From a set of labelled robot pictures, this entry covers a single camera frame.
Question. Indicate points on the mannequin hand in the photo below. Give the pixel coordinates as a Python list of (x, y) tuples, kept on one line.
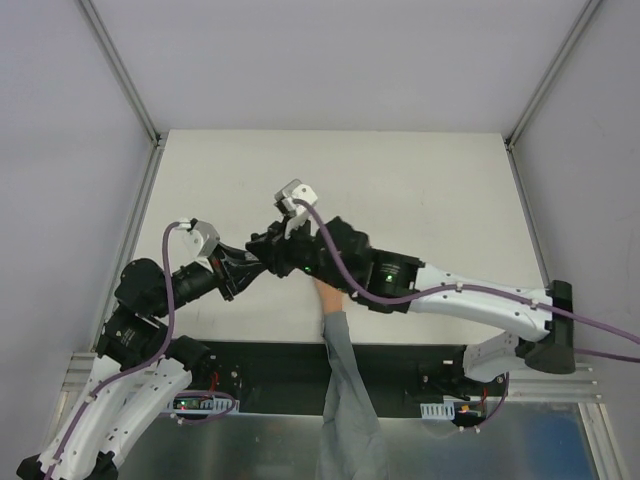
[(331, 299)]

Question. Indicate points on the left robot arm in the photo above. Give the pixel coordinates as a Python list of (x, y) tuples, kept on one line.
[(139, 368)]

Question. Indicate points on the aluminium frame post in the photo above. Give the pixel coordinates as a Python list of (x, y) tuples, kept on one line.
[(587, 14), (119, 70)]

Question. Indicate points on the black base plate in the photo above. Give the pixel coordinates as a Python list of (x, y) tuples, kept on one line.
[(292, 378)]

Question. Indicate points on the right white cable duct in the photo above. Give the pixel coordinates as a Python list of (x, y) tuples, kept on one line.
[(444, 411)]

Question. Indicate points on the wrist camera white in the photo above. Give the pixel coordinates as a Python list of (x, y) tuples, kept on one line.
[(200, 239), (291, 201)]

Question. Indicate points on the white cable duct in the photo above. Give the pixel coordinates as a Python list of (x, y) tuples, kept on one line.
[(201, 405), (444, 411)]

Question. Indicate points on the right aluminium frame post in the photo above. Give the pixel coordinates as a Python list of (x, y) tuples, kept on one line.
[(587, 14)]

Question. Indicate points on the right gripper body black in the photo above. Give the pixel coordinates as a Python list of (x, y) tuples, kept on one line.
[(289, 246)]

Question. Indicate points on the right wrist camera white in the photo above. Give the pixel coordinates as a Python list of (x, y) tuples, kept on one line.
[(291, 201)]

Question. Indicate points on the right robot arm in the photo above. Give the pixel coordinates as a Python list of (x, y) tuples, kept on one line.
[(535, 330)]

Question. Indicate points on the left white cable duct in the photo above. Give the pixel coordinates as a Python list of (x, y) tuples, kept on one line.
[(201, 405)]

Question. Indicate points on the aluminium rail bar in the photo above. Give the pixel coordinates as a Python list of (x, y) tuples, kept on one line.
[(524, 386)]

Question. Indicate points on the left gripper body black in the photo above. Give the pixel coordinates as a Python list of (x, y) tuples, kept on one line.
[(225, 275)]

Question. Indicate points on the grey sleeve forearm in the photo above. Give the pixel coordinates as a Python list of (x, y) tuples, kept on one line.
[(351, 443)]

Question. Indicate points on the left aluminium frame post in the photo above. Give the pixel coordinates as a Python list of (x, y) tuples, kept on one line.
[(119, 70)]

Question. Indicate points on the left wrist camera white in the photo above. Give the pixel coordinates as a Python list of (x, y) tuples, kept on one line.
[(200, 239)]

